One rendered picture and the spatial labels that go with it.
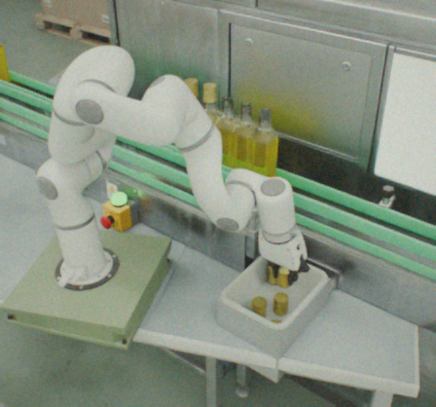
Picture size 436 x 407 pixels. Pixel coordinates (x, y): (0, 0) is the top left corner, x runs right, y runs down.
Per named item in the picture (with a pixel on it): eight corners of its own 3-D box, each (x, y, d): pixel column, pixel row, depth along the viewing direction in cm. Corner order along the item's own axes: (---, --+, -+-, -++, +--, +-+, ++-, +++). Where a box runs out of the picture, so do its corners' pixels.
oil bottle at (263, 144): (275, 198, 154) (279, 127, 143) (264, 207, 150) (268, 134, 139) (258, 191, 157) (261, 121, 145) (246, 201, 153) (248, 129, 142)
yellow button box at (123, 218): (138, 223, 167) (136, 202, 163) (120, 235, 162) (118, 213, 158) (122, 214, 170) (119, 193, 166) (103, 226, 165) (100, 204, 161)
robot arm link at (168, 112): (151, 139, 119) (129, 188, 108) (86, 57, 108) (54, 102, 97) (216, 112, 111) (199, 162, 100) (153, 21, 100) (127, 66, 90)
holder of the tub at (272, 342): (338, 290, 143) (342, 266, 139) (278, 359, 124) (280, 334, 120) (279, 263, 151) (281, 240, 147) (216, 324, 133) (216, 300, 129)
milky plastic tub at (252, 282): (328, 301, 139) (332, 274, 134) (278, 359, 124) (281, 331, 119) (269, 273, 148) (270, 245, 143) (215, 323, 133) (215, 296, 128)
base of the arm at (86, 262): (91, 299, 131) (78, 246, 122) (44, 289, 134) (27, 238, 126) (122, 255, 143) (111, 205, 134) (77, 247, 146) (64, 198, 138)
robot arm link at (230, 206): (184, 125, 115) (236, 196, 126) (161, 168, 107) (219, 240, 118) (218, 114, 111) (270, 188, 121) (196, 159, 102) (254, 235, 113)
